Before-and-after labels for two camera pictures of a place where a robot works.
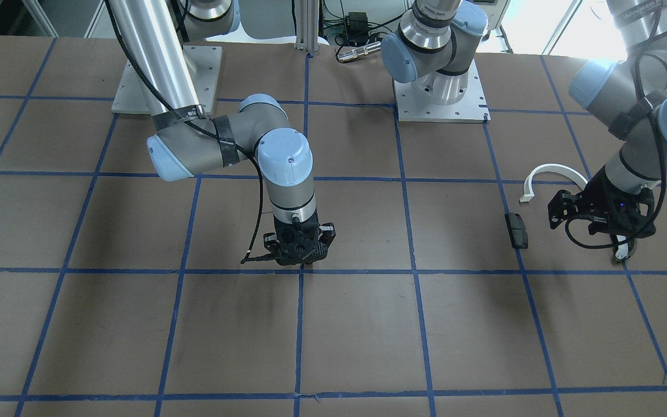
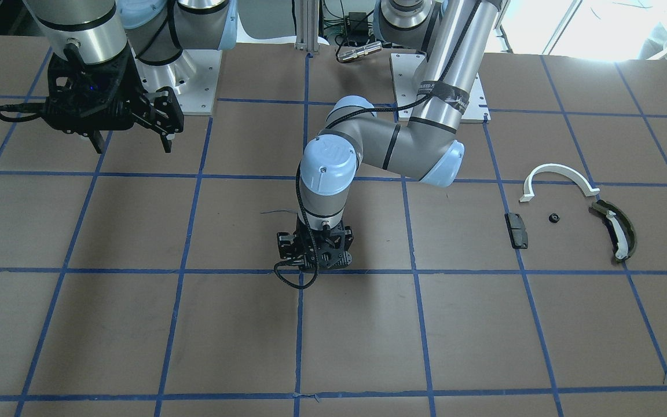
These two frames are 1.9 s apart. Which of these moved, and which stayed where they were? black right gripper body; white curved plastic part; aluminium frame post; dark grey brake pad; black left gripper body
Moved: black right gripper body; black left gripper body
Stayed: dark grey brake pad; white curved plastic part; aluminium frame post
